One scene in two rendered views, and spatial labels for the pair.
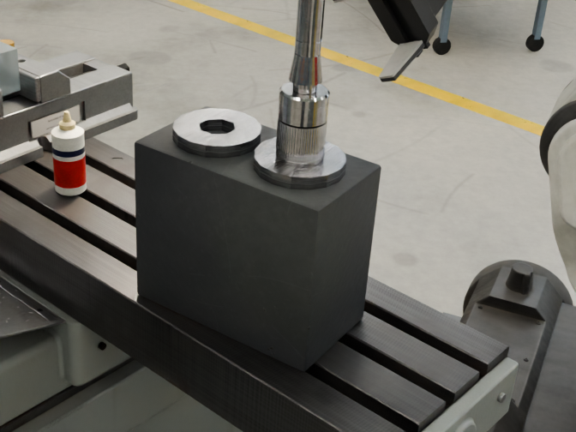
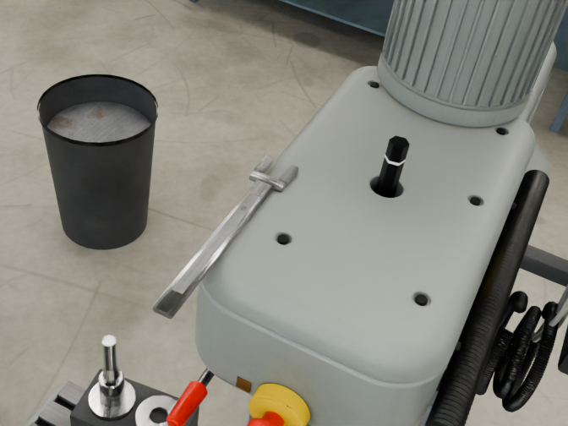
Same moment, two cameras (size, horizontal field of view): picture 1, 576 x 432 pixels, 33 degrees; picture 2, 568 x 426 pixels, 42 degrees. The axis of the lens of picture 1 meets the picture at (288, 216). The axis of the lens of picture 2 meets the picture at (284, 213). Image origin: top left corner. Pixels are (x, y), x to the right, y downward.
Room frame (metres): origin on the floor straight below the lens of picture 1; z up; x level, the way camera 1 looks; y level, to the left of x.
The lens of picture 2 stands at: (1.68, -0.01, 2.39)
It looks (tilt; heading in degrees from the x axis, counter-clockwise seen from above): 42 degrees down; 161
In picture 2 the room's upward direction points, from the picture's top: 10 degrees clockwise
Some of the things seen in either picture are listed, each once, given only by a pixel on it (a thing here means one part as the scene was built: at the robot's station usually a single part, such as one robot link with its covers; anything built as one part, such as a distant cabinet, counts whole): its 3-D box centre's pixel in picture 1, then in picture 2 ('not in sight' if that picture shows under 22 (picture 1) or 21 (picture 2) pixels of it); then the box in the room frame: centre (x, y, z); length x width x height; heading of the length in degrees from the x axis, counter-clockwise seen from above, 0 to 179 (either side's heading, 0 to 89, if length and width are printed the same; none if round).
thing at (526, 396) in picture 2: not in sight; (494, 341); (1.04, 0.62, 1.45); 0.18 x 0.16 x 0.21; 141
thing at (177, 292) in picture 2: not in sight; (228, 229); (1.18, 0.11, 1.89); 0.24 x 0.04 x 0.01; 142
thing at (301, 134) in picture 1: (302, 128); (111, 389); (0.85, -0.01, 1.16); 0.05 x 0.05 x 0.06
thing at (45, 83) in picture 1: (24, 73); not in sight; (1.26, 0.38, 1.02); 0.12 x 0.06 x 0.04; 53
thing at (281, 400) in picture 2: not in sight; (279, 411); (1.30, 0.15, 1.76); 0.06 x 0.02 x 0.06; 51
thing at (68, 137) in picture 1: (69, 151); not in sight; (1.11, 0.28, 0.98); 0.04 x 0.04 x 0.11
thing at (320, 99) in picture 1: (304, 94); (111, 378); (0.85, -0.01, 1.19); 0.05 x 0.05 x 0.01
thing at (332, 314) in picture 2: not in sight; (376, 230); (1.11, 0.30, 1.81); 0.47 x 0.26 x 0.16; 141
